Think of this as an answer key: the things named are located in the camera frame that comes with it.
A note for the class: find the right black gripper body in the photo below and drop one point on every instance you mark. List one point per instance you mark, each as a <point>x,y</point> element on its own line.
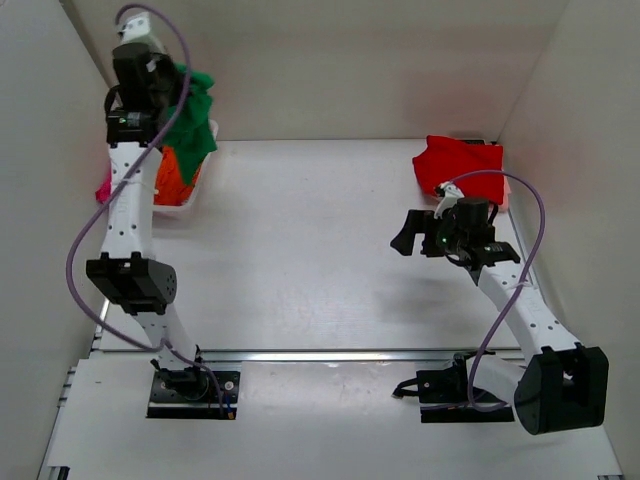
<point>444,239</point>

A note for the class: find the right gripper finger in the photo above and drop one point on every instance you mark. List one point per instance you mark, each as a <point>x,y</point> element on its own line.
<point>418,222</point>
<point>403,244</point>

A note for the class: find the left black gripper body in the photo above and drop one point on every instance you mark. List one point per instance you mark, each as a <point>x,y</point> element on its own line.
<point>168,80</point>

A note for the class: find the green t shirt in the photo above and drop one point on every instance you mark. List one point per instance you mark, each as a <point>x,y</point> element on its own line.
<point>191,137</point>

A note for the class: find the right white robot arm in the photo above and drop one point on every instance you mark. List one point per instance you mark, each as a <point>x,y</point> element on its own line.
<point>561,384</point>

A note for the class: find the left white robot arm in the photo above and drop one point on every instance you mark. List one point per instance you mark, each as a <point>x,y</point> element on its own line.
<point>127,271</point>

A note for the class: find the pink folded t shirt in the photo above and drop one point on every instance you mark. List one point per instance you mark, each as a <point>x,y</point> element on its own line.
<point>505,195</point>

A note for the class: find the red folded t shirt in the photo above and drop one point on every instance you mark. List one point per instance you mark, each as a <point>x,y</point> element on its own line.
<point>447,158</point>

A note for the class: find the orange t shirt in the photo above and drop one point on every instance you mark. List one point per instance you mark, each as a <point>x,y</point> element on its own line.
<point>170,189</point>

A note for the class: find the magenta t shirt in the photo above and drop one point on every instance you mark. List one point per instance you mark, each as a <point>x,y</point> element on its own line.
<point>104,191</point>

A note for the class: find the white plastic basket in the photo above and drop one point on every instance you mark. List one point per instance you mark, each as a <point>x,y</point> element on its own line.
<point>186,207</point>

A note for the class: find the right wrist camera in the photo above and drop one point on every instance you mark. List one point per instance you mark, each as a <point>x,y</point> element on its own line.
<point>448,194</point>

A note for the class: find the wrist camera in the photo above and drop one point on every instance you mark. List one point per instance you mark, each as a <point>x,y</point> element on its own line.
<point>448,194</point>
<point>138,29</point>

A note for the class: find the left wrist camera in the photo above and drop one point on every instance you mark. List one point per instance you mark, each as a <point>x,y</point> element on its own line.
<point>138,29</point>

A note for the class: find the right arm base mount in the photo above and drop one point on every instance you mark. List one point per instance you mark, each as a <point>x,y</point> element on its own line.
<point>443,399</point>

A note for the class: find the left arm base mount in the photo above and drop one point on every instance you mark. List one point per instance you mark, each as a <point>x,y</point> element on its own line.
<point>190,394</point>

